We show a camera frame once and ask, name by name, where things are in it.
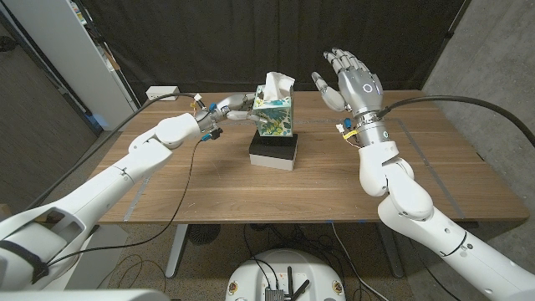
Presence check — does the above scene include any teal leaf print tissue box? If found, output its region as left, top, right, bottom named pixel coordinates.
left=252, top=84, right=293, bottom=138

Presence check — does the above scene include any white cabinet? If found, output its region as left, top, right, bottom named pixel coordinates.
left=2, top=0, right=141, bottom=132

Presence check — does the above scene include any black backdrop curtain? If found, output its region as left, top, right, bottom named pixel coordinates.
left=79, top=0, right=469, bottom=105

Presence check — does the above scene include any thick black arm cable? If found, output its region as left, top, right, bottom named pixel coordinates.
left=23, top=91, right=204, bottom=212
left=377, top=94, right=535, bottom=147

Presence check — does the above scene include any white floor cable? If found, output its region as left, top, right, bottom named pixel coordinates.
left=331, top=222, right=390, bottom=301

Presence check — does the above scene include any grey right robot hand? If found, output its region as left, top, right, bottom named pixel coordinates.
left=310, top=47, right=385, bottom=120

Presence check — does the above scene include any white tissue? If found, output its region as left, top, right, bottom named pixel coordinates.
left=262, top=71, right=296, bottom=102

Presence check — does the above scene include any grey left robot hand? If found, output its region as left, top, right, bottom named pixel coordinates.
left=195, top=91, right=269, bottom=133

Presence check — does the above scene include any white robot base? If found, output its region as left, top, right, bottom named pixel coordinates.
left=225, top=249, right=347, bottom=301

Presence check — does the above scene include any white table leg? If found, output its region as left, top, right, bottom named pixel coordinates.
left=165, top=224, right=189, bottom=279

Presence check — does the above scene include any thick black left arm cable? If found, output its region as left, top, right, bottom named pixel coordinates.
left=23, top=91, right=204, bottom=212

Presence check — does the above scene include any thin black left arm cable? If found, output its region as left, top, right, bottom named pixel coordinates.
left=43, top=137, right=208, bottom=268

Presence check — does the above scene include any white power strip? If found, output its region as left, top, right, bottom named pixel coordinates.
left=145, top=85, right=181, bottom=102

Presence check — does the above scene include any black floor fan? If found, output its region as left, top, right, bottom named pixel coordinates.
left=186, top=224, right=222, bottom=246

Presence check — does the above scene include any grey table leg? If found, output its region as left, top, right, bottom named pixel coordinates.
left=375, top=222, right=405, bottom=279

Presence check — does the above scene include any black round wall object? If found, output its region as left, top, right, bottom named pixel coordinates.
left=0, top=35, right=18, bottom=54

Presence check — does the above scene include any black and white pedestal box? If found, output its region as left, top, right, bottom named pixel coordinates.
left=248, top=132, right=299, bottom=171

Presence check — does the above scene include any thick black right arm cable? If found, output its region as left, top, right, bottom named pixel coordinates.
left=377, top=94, right=535, bottom=147

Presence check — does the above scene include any black floor cable tangle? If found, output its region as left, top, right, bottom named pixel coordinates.
left=242, top=224, right=335, bottom=273

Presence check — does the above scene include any white floor platform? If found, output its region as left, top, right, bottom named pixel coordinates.
left=53, top=225, right=129, bottom=292

